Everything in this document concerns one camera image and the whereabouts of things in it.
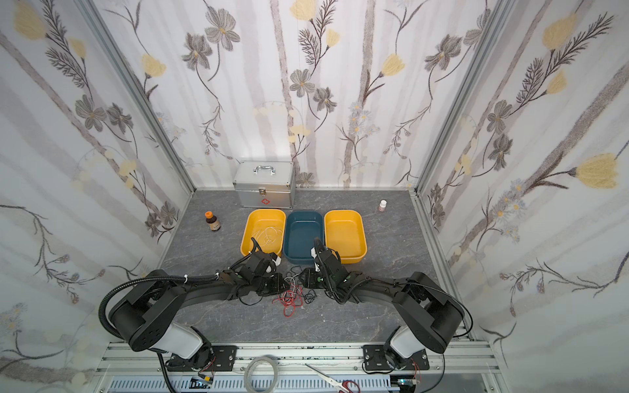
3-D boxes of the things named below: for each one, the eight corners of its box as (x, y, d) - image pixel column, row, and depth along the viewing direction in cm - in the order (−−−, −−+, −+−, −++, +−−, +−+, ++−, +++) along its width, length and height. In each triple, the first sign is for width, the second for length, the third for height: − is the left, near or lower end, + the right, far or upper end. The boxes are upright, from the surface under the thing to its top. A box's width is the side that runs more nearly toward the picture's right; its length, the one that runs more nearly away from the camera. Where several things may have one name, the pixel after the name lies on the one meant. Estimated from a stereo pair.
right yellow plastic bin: (325, 264, 97) (325, 256, 92) (324, 218, 112) (324, 209, 107) (366, 264, 97) (369, 256, 92) (360, 218, 112) (362, 210, 107)
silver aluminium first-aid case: (241, 208, 115) (232, 185, 103) (247, 184, 126) (240, 160, 114) (293, 208, 115) (290, 185, 103) (295, 184, 126) (293, 160, 114)
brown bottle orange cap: (211, 231, 107) (203, 217, 99) (214, 225, 109) (205, 210, 101) (219, 231, 107) (211, 217, 99) (221, 225, 109) (214, 210, 101)
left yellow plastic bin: (242, 258, 99) (237, 250, 93) (251, 218, 112) (248, 209, 107) (284, 258, 99) (282, 250, 94) (288, 218, 112) (286, 209, 107)
